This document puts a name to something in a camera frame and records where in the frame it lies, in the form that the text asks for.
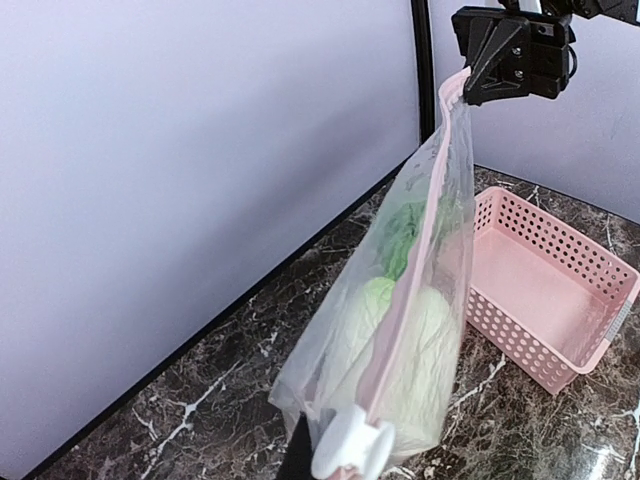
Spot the pink plastic basket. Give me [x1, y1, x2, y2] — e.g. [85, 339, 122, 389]
[466, 187, 639, 395]

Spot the clear zip top bag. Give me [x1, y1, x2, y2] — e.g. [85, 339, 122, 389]
[269, 69, 476, 479]

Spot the green toy leaf vegetable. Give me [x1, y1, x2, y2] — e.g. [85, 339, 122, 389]
[377, 194, 460, 281]

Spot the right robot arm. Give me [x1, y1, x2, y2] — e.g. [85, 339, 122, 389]
[452, 0, 639, 106]

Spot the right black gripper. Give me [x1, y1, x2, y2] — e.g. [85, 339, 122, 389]
[451, 6, 576, 105]

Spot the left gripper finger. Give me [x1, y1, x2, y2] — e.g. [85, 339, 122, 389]
[277, 414, 315, 480]

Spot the right black frame post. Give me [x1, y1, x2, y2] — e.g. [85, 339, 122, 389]
[410, 0, 436, 143]

